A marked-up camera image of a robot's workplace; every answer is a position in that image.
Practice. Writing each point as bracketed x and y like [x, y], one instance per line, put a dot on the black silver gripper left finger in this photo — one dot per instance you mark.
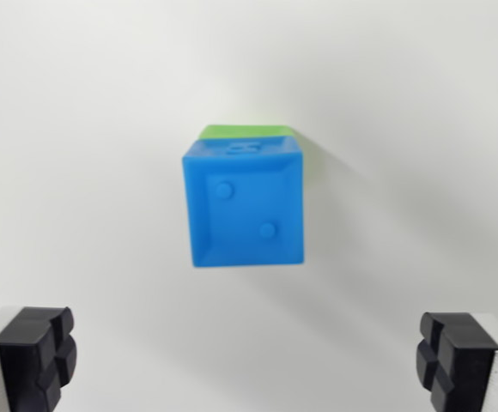
[26, 365]

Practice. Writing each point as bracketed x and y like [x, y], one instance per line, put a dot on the black silver gripper right finger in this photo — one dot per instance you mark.
[459, 365]

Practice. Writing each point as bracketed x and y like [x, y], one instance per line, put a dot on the blue cube with raised dots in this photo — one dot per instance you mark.
[244, 210]

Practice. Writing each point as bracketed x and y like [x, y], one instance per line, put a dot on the green cube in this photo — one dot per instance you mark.
[249, 131]

